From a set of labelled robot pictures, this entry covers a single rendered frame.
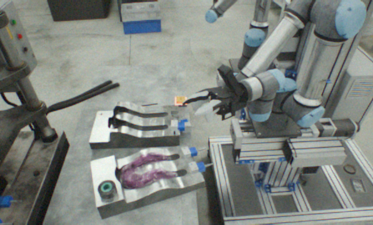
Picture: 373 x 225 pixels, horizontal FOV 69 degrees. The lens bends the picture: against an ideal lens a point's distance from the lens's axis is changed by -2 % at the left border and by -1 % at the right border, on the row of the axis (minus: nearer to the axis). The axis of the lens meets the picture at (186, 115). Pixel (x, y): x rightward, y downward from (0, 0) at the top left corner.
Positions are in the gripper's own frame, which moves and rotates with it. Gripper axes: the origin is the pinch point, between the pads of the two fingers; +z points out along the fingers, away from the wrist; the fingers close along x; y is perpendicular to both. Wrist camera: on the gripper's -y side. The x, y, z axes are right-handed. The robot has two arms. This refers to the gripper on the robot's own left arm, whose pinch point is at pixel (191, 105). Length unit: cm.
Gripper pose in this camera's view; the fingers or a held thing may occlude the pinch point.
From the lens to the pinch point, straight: 81.8
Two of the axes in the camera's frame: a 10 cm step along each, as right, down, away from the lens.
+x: -4.9, -4.7, 7.3
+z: -8.7, 3.4, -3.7
